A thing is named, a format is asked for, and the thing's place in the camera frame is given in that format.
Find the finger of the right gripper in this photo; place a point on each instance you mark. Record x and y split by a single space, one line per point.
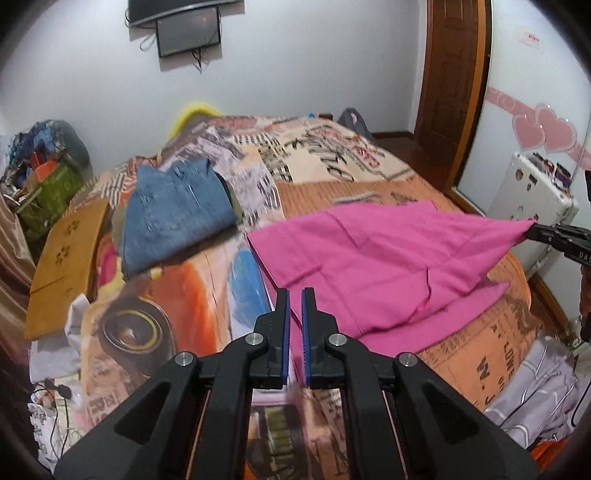
559 236

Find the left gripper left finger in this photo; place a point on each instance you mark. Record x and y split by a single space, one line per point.
190 419

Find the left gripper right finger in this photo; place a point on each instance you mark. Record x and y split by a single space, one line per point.
403 421

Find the pink shorts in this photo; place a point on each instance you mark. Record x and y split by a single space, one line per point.
397 278

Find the white appliance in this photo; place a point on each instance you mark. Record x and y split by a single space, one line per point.
535 188

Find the white striped sheet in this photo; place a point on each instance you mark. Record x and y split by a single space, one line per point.
539 400

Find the printed bed blanket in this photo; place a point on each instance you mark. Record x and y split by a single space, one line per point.
184 250

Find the wooden lap desk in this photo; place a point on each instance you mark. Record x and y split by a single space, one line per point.
65 269

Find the striped pink curtain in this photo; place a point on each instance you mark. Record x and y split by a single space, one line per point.
17 271

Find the brown wooden door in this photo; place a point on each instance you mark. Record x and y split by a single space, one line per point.
458 44

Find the folded blue jeans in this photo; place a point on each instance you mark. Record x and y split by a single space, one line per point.
169 211

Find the grey backpack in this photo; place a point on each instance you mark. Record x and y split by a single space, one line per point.
353 120

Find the pile of clothes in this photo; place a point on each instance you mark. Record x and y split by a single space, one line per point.
51 140

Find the yellow foam tube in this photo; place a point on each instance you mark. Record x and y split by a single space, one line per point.
189 112

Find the small black wall monitor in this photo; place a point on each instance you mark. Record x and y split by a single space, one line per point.
188 31

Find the black wall television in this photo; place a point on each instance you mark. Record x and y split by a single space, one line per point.
143 11

